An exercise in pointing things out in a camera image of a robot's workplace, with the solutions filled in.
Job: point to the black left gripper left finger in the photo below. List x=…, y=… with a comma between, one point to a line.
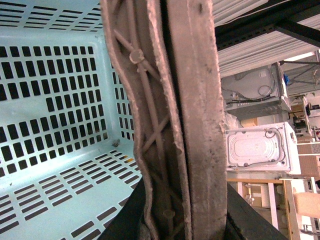
x=129, y=223

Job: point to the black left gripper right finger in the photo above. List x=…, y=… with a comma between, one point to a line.
x=244, y=223

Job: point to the light blue plastic basket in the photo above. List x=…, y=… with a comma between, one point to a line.
x=66, y=130

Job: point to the white washing machine lower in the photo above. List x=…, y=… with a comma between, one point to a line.
x=262, y=148

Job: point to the white washing machine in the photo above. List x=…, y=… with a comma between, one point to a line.
x=255, y=93
x=262, y=148

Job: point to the white washing machine upper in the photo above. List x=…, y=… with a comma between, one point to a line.
x=255, y=93

